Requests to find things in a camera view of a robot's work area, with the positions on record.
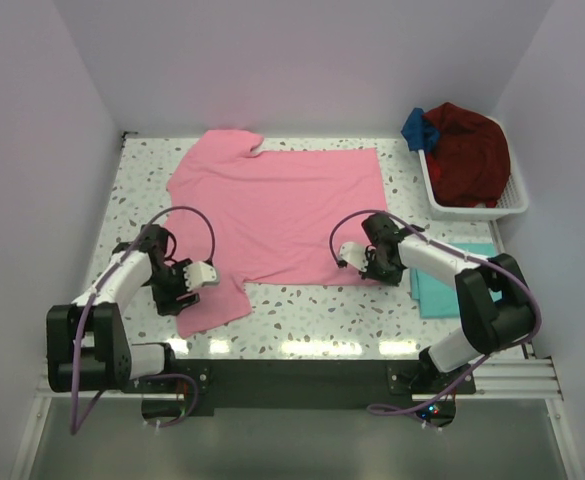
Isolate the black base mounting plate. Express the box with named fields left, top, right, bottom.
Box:
left=120, top=357, right=474, bottom=426

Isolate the white plastic laundry basket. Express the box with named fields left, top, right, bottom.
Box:
left=414, top=116, right=528, bottom=222

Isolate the purple cable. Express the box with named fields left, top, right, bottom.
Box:
left=328, top=209, right=544, bottom=419
left=69, top=205, right=218, bottom=436

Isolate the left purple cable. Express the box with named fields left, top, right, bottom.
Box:
left=69, top=205, right=218, bottom=436

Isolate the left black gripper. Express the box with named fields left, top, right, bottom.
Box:
left=146, top=258, right=200, bottom=316

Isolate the dark red t shirt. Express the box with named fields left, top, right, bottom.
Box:
left=424, top=102, right=511, bottom=208

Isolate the blue t shirt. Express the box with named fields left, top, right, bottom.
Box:
left=401, top=108, right=440, bottom=152

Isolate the aluminium frame rail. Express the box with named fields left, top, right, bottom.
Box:
left=35, top=355, right=566, bottom=400

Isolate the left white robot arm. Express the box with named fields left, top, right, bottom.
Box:
left=46, top=224, right=218, bottom=393

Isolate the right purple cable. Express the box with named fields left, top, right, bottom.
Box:
left=328, top=209, right=544, bottom=419

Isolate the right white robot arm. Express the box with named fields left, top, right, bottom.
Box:
left=339, top=212, right=540, bottom=393

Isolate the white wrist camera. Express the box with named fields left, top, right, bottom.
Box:
left=183, top=261, right=220, bottom=291
left=337, top=241, right=370, bottom=272

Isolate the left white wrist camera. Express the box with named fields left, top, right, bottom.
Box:
left=183, top=261, right=220, bottom=291

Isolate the folded teal t shirt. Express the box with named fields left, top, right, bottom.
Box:
left=410, top=243, right=498, bottom=319

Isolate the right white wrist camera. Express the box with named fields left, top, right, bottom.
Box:
left=337, top=241, right=370, bottom=272

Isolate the pink t shirt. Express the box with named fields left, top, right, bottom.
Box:
left=165, top=130, right=387, bottom=338

